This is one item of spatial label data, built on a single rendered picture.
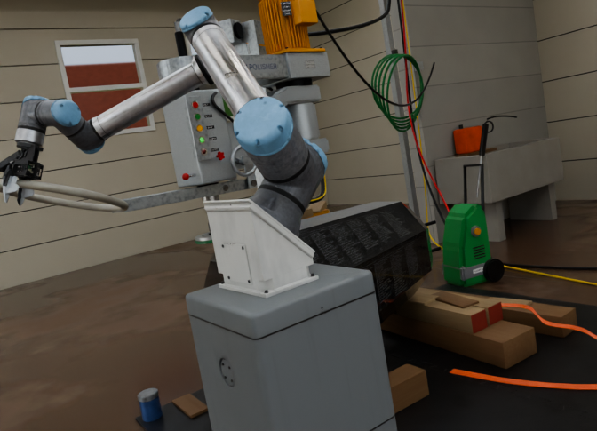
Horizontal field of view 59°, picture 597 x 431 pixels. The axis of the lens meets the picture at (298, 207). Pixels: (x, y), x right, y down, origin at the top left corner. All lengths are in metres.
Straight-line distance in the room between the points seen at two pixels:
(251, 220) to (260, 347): 0.31
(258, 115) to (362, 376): 0.75
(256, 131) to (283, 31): 1.61
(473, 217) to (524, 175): 1.72
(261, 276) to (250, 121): 0.40
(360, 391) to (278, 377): 0.28
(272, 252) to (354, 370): 0.38
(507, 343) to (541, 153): 3.45
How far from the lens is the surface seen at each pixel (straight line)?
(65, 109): 1.98
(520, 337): 2.85
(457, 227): 4.06
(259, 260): 1.37
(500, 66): 6.71
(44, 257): 8.41
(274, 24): 2.93
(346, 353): 1.46
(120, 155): 8.68
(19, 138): 2.07
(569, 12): 7.28
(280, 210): 1.42
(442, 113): 5.78
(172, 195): 2.37
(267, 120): 1.35
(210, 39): 1.75
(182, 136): 2.47
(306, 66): 2.88
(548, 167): 6.06
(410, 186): 5.24
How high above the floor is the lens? 1.21
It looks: 6 degrees down
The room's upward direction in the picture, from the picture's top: 10 degrees counter-clockwise
